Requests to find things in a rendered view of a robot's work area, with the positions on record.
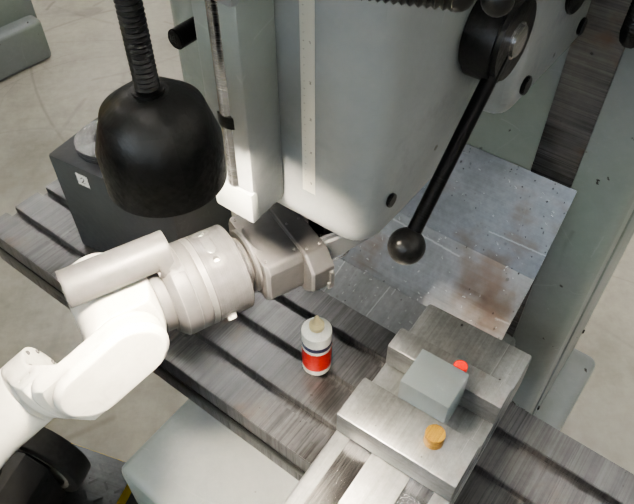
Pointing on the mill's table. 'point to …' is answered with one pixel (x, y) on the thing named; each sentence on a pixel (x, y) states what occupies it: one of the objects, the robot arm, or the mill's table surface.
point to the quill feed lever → (406, 244)
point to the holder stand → (79, 198)
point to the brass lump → (434, 437)
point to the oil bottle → (316, 345)
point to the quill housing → (359, 104)
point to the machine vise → (349, 451)
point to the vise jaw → (405, 438)
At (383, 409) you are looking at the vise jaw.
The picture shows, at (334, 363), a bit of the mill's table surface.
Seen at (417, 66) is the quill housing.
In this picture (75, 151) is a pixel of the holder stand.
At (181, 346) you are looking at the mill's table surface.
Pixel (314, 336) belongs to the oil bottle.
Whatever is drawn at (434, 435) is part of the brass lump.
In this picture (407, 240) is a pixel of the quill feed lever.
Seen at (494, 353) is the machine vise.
